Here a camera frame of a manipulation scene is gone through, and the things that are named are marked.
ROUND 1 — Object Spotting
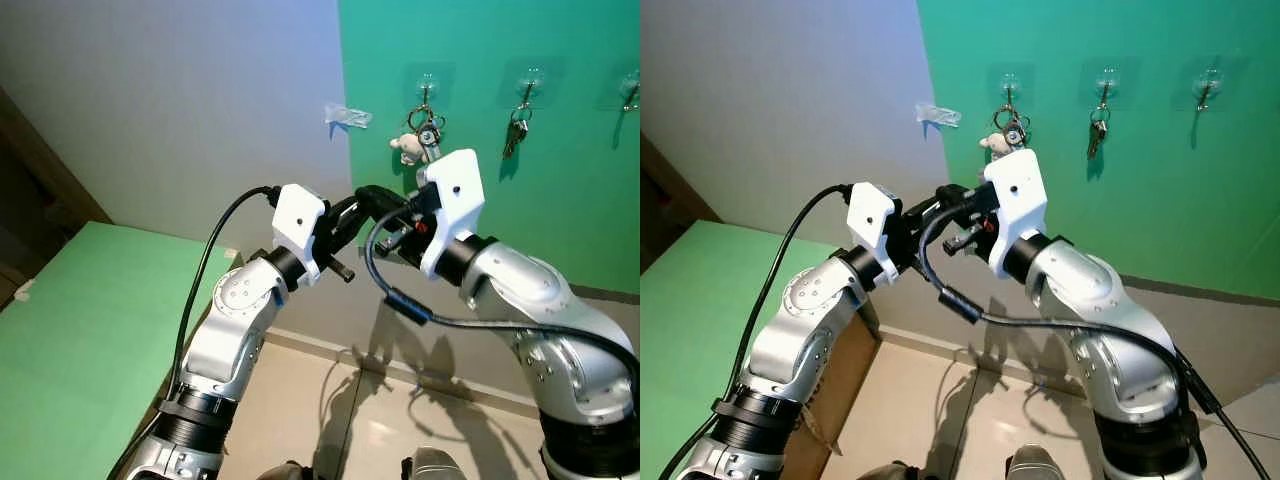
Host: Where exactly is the key bunch with white bear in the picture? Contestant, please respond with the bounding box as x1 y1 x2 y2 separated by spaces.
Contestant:
978 100 1032 162
388 100 448 167

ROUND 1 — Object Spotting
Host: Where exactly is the clear tape piece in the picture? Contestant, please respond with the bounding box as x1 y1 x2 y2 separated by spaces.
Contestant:
915 100 963 129
325 100 373 131

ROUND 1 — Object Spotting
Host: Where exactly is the dark key bunch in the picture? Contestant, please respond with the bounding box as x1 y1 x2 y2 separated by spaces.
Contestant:
1085 100 1112 161
500 100 534 161

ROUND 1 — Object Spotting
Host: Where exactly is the grey robot right leg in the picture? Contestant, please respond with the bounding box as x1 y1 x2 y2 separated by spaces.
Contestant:
405 445 471 480
1005 445 1067 480

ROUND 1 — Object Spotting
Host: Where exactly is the dark brown wooden doorway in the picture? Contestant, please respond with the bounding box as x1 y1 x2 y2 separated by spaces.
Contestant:
0 85 113 313
640 130 723 277

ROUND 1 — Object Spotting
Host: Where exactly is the green table cover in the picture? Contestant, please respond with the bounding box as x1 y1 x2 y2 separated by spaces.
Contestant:
0 222 243 480
640 220 843 480

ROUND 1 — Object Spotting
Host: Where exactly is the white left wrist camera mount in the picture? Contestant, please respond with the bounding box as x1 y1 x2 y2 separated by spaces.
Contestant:
272 183 328 287
847 183 899 287

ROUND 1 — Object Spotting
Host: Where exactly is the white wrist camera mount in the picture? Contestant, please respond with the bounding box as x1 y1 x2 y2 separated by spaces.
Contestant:
272 183 328 287
983 148 1049 280
418 148 487 282
847 183 899 287

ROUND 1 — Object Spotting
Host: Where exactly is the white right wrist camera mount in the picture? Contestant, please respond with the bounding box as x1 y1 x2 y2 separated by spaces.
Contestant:
983 148 1049 280
418 148 487 282

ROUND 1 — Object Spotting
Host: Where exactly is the clear adhesive wall hook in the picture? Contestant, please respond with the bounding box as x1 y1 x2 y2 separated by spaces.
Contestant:
505 60 556 109
1180 62 1236 113
985 62 1036 109
600 65 641 113
1080 60 1133 109
405 62 456 111

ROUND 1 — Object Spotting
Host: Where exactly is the green wall sheet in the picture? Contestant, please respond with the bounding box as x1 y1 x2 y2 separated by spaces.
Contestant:
915 0 1280 302
338 0 641 297

